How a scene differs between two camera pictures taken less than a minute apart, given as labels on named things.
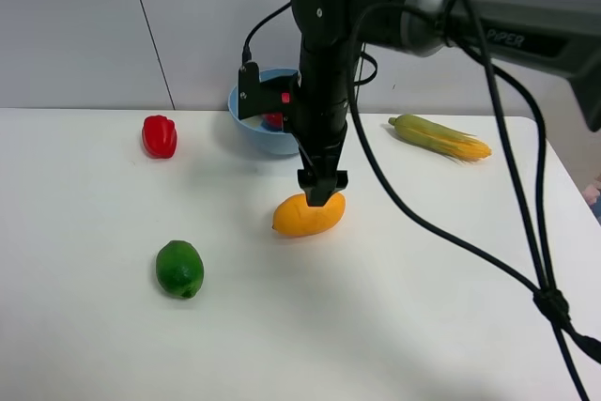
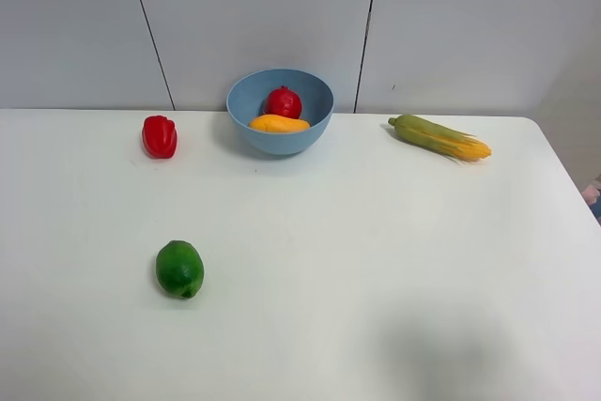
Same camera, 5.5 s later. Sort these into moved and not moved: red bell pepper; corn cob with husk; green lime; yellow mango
Moved: yellow mango
Not moved: red bell pepper; corn cob with husk; green lime
